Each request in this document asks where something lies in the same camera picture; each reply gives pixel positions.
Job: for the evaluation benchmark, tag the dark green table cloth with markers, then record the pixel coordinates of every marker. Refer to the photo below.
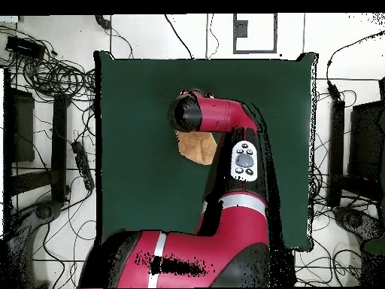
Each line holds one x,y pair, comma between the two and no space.
135,120

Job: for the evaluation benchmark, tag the grey square floor frame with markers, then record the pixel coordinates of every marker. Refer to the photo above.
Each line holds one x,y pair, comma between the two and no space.
240,30

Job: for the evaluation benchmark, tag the black stand frame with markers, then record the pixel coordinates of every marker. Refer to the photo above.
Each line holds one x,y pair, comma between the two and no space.
59,144
336,150

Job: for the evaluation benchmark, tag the black rectangular box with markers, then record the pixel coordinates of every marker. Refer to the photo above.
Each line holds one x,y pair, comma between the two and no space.
24,46

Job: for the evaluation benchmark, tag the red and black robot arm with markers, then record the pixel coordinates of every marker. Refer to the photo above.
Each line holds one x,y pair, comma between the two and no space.
216,114

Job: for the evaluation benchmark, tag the black power strip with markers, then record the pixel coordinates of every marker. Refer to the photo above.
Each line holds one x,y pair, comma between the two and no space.
82,164

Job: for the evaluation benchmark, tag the small black plug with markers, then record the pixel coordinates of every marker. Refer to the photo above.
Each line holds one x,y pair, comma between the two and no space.
103,21

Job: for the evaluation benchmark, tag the grey tripod base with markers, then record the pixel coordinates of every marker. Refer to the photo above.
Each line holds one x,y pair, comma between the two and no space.
45,212
353,219

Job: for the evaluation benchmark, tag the tan terry towel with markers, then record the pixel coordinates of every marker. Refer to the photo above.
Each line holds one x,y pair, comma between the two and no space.
195,147

